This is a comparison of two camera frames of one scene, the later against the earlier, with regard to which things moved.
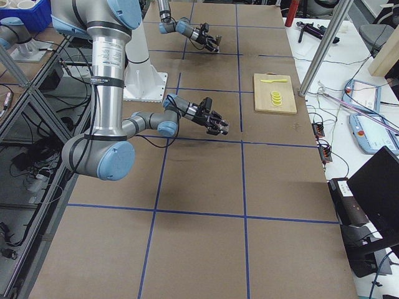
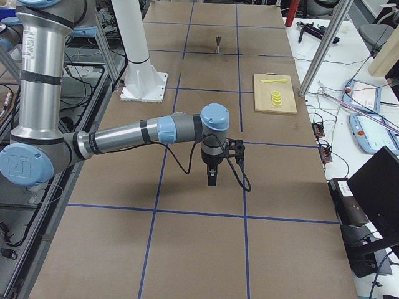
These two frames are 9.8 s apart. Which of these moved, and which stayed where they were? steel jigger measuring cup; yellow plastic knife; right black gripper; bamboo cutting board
Moved: right black gripper
Stayed: bamboo cutting board; steel jigger measuring cup; yellow plastic knife
